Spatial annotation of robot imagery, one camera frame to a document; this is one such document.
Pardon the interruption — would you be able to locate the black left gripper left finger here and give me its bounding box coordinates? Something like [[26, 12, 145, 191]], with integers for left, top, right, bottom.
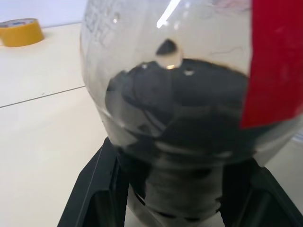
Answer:
[[56, 138, 130, 227]]

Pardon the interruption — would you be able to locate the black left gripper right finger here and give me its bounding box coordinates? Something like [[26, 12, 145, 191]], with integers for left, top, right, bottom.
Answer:
[[220, 163, 303, 227]]

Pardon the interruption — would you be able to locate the clear bottle with red label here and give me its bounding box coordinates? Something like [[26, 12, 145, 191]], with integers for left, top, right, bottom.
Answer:
[[80, 0, 303, 223]]

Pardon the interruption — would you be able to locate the yellow tape roll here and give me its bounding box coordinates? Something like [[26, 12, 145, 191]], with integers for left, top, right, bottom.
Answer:
[[0, 18, 45, 47]]

